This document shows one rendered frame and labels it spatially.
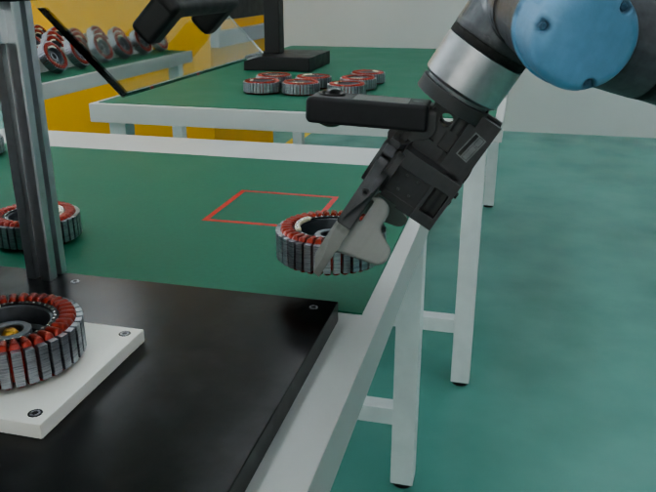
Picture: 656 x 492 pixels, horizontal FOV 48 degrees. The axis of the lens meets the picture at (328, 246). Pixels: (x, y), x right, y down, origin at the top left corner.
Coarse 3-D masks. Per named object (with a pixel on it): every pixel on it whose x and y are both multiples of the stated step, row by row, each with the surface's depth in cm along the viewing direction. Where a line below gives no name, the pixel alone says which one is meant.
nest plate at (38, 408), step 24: (96, 336) 62; (120, 336) 62; (96, 360) 58; (120, 360) 60; (48, 384) 55; (72, 384) 55; (96, 384) 57; (0, 408) 52; (24, 408) 52; (48, 408) 52; (72, 408) 54; (24, 432) 51; (48, 432) 51
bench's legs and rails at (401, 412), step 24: (408, 288) 145; (408, 312) 147; (408, 336) 149; (408, 360) 151; (408, 384) 153; (384, 408) 157; (408, 408) 155; (408, 432) 157; (408, 456) 159; (408, 480) 161
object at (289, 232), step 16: (288, 224) 74; (304, 224) 75; (320, 224) 77; (288, 240) 70; (304, 240) 70; (320, 240) 69; (288, 256) 71; (304, 256) 70; (336, 256) 69; (336, 272) 70; (352, 272) 71
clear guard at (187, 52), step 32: (32, 0) 41; (64, 0) 43; (96, 0) 46; (128, 0) 50; (64, 32) 41; (96, 32) 44; (128, 32) 47; (192, 32) 55; (224, 32) 59; (96, 64) 42; (128, 64) 44; (160, 64) 47; (192, 64) 51; (224, 64) 55
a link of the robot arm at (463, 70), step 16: (448, 32) 64; (448, 48) 63; (464, 48) 62; (432, 64) 64; (448, 64) 63; (464, 64) 62; (480, 64) 62; (496, 64) 61; (448, 80) 63; (464, 80) 62; (480, 80) 62; (496, 80) 62; (512, 80) 63; (464, 96) 63; (480, 96) 63; (496, 96) 63
